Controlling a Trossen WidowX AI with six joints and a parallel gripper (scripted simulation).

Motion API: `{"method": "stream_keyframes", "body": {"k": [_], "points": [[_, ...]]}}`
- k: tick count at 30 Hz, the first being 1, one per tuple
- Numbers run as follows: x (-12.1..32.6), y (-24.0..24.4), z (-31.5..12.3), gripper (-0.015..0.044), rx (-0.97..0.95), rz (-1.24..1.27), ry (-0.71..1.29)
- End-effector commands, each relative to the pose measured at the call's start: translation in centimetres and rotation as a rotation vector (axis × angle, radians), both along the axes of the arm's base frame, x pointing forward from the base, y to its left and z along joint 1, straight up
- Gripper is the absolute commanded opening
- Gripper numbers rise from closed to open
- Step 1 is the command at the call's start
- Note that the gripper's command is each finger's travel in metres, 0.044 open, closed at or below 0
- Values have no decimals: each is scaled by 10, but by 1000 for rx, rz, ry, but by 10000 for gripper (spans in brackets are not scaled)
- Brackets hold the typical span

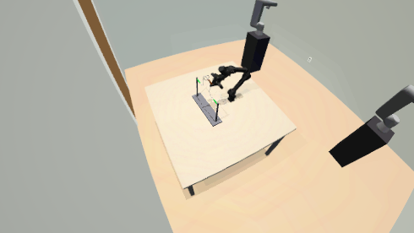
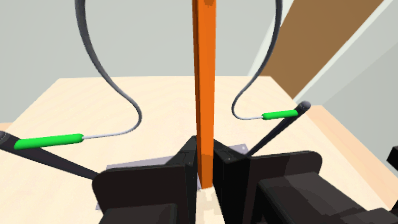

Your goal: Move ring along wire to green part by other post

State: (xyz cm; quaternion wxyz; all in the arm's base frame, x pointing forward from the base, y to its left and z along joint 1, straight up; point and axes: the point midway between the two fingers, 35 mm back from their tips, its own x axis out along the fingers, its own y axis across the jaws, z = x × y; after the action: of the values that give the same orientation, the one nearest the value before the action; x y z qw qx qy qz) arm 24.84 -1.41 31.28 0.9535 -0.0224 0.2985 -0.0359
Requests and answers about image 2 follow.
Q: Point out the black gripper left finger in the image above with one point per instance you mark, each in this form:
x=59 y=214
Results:
x=172 y=182

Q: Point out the orange bar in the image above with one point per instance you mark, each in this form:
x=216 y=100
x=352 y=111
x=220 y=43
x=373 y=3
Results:
x=204 y=45

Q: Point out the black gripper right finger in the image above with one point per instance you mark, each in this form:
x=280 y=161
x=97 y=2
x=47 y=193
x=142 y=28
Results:
x=235 y=176

